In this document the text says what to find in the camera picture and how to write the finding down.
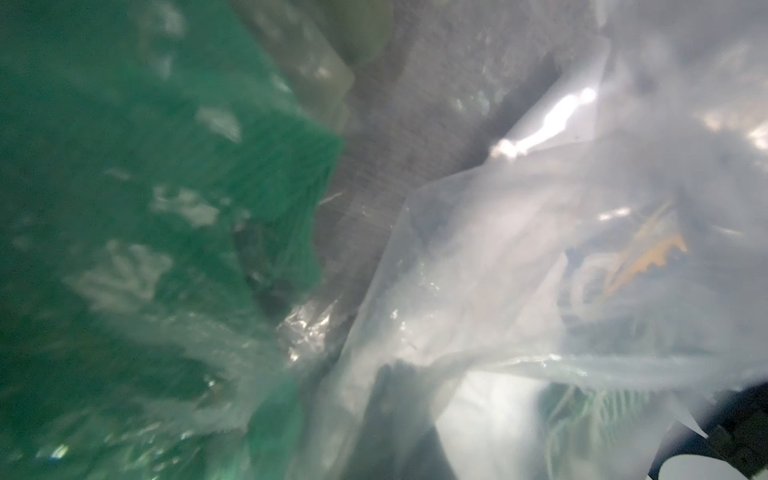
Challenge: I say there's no clear plastic vacuum bag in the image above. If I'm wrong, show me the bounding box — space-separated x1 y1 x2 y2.
1 1 767 479

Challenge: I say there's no white printed t-shirt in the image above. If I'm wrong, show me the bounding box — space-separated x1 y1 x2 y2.
430 203 767 479

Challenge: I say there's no green garment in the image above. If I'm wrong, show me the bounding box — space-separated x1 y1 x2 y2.
1 1 343 479

